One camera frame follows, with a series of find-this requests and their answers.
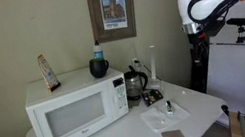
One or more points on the glass electric kettle black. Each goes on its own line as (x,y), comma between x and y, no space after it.
(135,83)

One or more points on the black mug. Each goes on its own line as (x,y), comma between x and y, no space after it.
(98,67)

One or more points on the white squeeze bottle blue label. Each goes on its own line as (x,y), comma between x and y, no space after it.
(97,51)

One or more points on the white stand lamp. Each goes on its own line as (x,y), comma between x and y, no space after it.
(155,82)

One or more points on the black square packet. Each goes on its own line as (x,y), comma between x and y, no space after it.
(151,96)

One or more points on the white microwave oven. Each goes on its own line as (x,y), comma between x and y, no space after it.
(79,107)

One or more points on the small silver black object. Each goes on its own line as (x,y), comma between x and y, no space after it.
(169,109)

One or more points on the framed building picture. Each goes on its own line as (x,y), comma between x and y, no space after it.
(112,19)

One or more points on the wooden clamp stand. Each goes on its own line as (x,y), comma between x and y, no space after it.
(236,122)

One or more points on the white wall outlet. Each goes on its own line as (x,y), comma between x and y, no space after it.
(135,62)

